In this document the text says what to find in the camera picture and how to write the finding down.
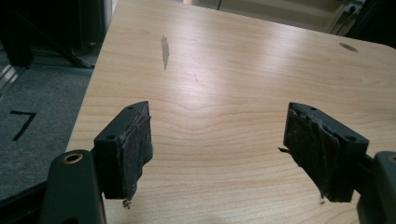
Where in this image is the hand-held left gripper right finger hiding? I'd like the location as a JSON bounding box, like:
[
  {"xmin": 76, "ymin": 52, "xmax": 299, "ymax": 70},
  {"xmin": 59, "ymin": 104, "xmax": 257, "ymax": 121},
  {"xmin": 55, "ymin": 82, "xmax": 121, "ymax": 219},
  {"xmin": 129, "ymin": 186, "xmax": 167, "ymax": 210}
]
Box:
[{"xmin": 277, "ymin": 102, "xmax": 370, "ymax": 203}]

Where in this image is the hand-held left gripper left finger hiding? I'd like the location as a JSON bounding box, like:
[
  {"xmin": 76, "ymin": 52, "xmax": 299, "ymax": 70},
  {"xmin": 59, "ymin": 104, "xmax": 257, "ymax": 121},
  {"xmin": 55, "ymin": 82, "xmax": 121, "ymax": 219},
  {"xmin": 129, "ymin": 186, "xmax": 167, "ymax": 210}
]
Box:
[{"xmin": 92, "ymin": 100, "xmax": 154, "ymax": 202}]

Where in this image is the pale cabinet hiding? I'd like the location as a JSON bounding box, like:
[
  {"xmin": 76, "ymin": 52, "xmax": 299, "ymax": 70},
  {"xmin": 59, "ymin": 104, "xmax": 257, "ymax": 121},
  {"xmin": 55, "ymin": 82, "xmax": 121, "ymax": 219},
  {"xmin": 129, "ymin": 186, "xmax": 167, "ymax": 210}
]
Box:
[{"xmin": 182, "ymin": 0, "xmax": 354, "ymax": 34}]

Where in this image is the dark metal stand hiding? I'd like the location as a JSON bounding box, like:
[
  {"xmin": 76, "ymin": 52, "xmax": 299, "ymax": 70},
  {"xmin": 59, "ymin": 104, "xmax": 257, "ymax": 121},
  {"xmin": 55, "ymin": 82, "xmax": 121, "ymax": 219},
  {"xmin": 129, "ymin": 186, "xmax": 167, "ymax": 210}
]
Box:
[{"xmin": 0, "ymin": 0, "xmax": 108, "ymax": 70}]

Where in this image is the wall socket with plug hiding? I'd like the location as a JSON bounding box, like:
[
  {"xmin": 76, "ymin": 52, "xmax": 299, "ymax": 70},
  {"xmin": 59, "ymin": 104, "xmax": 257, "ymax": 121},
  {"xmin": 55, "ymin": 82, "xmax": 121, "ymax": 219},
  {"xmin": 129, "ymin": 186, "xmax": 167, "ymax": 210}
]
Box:
[{"xmin": 345, "ymin": 1, "xmax": 366, "ymax": 16}]

